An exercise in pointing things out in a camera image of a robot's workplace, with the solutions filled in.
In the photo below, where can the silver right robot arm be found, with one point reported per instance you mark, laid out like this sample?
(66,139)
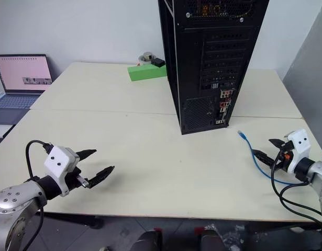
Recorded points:
(317,170)

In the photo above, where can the black table base bar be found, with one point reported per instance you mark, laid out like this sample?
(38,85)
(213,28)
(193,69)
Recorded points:
(74,219)

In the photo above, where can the black computer tower case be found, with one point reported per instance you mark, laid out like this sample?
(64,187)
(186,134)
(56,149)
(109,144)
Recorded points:
(202,65)

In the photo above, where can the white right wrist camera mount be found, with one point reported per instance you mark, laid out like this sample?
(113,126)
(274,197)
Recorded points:
(300,146)

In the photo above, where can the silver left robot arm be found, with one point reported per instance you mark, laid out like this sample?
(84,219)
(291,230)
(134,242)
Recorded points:
(18,194)

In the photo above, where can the small black box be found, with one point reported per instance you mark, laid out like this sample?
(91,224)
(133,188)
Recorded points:
(158,62)

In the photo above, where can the open grey laptop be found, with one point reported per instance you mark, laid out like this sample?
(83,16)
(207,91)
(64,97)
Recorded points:
(22,78)

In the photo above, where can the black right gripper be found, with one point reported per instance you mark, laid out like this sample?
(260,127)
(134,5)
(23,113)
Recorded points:
(284,159)

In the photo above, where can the green rectangular box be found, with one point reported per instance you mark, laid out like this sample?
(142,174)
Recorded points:
(146,73)

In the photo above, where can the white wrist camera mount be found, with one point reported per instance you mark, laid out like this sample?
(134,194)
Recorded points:
(57,159)
(300,146)

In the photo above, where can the dark rounded shape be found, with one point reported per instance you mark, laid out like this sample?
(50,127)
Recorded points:
(147,240)

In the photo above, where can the white flat object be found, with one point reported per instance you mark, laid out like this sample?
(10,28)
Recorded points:
(1,130)

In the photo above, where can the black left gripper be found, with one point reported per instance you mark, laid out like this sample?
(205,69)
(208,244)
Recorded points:
(74,180)

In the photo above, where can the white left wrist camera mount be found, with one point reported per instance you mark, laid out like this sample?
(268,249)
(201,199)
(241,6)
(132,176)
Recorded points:
(57,159)

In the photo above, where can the white tape roll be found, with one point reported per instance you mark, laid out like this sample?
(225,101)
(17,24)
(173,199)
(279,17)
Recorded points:
(145,58)

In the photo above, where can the grey partition panel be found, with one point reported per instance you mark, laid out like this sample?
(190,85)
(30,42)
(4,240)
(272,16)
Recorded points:
(310,78)

